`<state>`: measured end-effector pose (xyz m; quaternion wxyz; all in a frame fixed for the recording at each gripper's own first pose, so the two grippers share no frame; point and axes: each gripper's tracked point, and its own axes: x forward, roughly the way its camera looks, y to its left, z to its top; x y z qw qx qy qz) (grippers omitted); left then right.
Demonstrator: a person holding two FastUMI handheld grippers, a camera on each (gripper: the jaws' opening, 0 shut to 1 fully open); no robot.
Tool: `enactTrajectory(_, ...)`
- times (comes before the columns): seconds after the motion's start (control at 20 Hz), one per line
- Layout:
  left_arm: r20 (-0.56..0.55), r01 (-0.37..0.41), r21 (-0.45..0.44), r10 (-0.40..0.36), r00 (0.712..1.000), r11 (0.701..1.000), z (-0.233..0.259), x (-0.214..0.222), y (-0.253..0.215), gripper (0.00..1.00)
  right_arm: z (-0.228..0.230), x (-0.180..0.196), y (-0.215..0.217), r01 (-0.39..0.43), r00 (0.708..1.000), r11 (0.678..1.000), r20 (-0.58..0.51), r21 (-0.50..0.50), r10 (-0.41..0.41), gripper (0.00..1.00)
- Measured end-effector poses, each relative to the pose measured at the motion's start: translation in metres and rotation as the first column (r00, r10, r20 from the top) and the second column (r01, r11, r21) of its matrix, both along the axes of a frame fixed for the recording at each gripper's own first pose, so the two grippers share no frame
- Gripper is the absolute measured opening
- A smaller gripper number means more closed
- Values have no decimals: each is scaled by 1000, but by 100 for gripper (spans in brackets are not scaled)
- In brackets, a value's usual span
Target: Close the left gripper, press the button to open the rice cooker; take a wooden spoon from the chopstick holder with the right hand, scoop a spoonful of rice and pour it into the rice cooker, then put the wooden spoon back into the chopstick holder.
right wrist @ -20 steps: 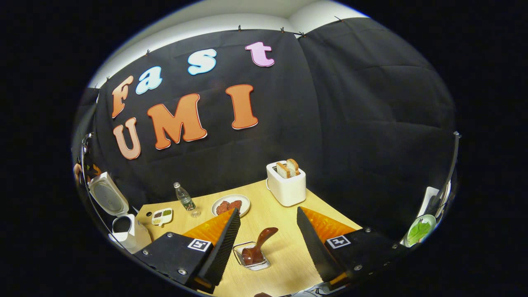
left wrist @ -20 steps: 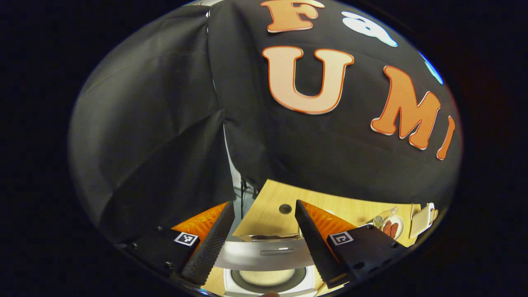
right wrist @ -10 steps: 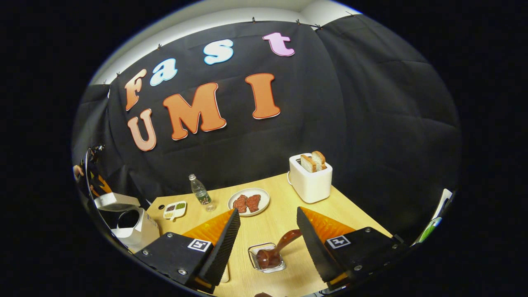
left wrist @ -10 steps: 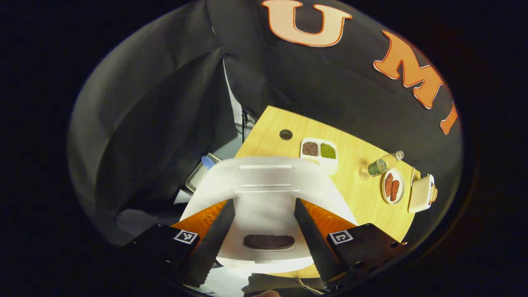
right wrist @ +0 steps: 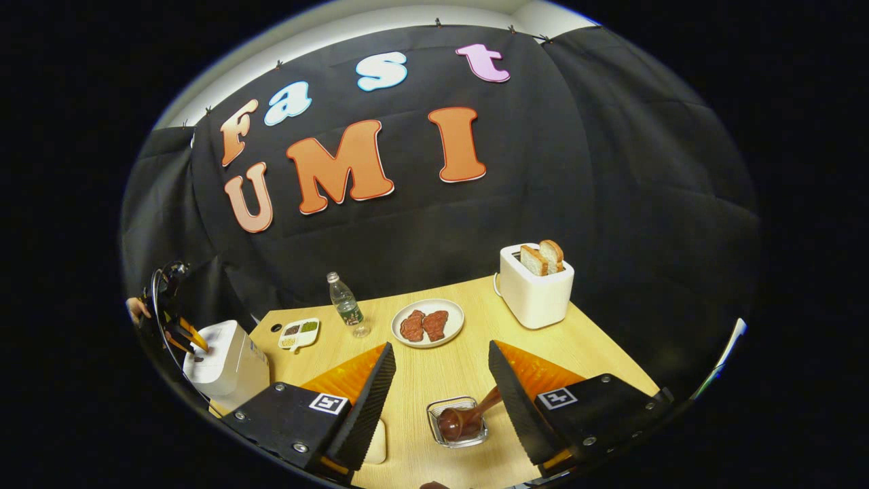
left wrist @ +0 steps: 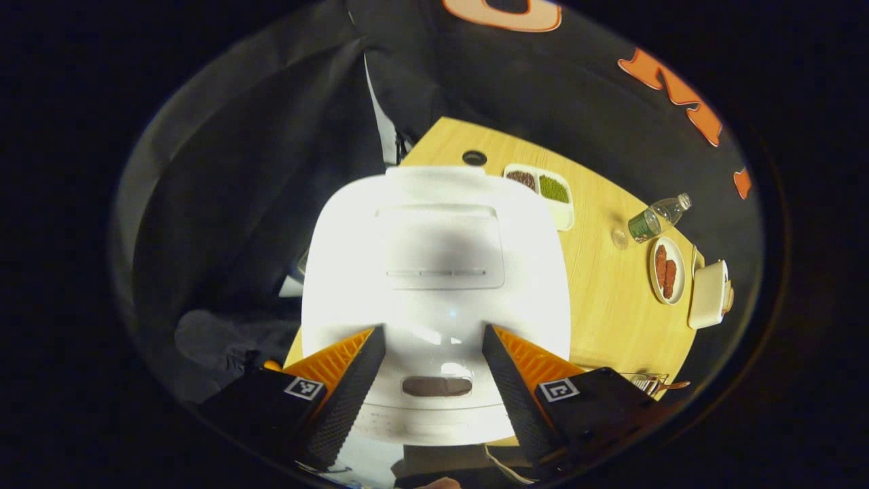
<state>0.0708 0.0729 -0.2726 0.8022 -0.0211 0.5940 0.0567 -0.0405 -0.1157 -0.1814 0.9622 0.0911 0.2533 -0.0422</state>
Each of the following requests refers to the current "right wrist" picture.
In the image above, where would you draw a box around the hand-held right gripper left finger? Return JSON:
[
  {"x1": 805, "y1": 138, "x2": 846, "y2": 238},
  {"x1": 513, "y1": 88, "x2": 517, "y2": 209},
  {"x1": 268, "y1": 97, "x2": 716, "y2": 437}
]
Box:
[{"x1": 221, "y1": 342, "x2": 396, "y2": 476}]

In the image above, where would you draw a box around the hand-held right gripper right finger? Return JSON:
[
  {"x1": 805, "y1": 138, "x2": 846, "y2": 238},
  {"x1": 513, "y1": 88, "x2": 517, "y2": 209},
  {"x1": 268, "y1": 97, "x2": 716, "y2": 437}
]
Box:
[{"x1": 487, "y1": 340, "x2": 673, "y2": 479}]

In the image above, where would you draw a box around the white rice cooker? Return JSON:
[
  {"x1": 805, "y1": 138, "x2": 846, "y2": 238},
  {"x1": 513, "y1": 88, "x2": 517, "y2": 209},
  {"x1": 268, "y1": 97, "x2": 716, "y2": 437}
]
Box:
[{"x1": 183, "y1": 321, "x2": 270, "y2": 415}]

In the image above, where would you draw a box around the brown wooden spoon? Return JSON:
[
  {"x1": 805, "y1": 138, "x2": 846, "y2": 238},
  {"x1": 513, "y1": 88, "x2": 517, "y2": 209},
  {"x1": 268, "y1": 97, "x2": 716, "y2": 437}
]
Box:
[{"x1": 438, "y1": 386, "x2": 503, "y2": 442}]

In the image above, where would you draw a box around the metal wire chopstick holder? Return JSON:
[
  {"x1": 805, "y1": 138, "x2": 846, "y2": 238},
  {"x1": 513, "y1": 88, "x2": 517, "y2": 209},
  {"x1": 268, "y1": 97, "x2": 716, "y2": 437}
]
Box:
[{"x1": 426, "y1": 396, "x2": 488, "y2": 449}]

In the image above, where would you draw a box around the clear plastic water bottle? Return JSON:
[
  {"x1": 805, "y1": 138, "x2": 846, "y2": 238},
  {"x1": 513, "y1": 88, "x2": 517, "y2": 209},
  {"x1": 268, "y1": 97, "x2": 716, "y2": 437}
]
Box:
[{"x1": 327, "y1": 272, "x2": 371, "y2": 339}]

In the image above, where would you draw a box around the white divided grain tray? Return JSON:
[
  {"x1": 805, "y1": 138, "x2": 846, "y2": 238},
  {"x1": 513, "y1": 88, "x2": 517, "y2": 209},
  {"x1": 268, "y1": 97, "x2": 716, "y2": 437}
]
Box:
[{"x1": 278, "y1": 318, "x2": 320, "y2": 354}]

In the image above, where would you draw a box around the white plate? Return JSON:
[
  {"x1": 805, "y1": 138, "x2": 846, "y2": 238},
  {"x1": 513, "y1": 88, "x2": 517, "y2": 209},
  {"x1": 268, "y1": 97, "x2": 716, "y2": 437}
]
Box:
[{"x1": 391, "y1": 299, "x2": 465, "y2": 349}]

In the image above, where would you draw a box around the white toaster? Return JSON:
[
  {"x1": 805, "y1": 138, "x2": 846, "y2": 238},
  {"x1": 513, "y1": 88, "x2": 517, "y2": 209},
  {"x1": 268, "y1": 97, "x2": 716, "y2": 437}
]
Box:
[{"x1": 499, "y1": 243, "x2": 575, "y2": 330}]

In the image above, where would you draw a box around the bread slice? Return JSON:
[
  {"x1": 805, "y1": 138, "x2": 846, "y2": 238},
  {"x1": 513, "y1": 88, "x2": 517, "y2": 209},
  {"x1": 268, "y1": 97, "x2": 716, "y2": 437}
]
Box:
[
  {"x1": 539, "y1": 239, "x2": 565, "y2": 274},
  {"x1": 520, "y1": 245, "x2": 549, "y2": 276}
]

